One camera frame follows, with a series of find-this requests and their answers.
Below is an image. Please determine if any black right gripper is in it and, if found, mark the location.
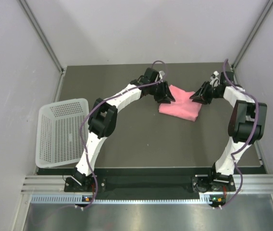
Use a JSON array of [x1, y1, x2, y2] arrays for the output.
[[189, 81, 221, 104]]

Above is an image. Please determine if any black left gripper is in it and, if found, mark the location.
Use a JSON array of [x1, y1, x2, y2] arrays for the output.
[[148, 80, 174, 103]]

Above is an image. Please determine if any pink t shirt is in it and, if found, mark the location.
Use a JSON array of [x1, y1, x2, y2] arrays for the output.
[[159, 85, 202, 122]]

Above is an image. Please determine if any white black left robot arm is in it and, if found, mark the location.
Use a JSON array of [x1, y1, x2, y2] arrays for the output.
[[72, 67, 175, 191]]

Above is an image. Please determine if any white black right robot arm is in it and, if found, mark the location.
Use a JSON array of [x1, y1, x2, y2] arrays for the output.
[[190, 71, 267, 193]]

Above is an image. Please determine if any white perforated plastic basket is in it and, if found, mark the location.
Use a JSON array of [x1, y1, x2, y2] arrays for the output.
[[36, 98, 89, 168]]

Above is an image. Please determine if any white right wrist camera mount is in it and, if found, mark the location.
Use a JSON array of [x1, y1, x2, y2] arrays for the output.
[[210, 71, 220, 87]]

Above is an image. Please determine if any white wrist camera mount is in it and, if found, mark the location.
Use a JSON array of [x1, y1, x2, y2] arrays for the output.
[[159, 70, 166, 80], [210, 71, 220, 87]]

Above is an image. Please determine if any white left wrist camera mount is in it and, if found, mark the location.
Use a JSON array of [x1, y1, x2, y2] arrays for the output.
[[159, 70, 166, 80]]

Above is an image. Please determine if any aluminium frame post right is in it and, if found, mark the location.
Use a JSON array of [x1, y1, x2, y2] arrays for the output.
[[230, 0, 273, 71]]

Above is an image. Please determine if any aluminium frame post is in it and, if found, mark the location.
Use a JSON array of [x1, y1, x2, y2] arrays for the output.
[[230, 0, 273, 71], [17, 0, 64, 73]]

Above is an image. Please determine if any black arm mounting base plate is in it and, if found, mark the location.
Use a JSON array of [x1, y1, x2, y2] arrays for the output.
[[64, 167, 236, 197]]

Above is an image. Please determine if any aluminium frame post left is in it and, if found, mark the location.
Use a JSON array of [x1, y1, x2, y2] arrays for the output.
[[17, 0, 64, 73]]

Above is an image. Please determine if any grey slotted cable duct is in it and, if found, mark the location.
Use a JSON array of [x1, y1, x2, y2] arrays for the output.
[[30, 194, 226, 205]]

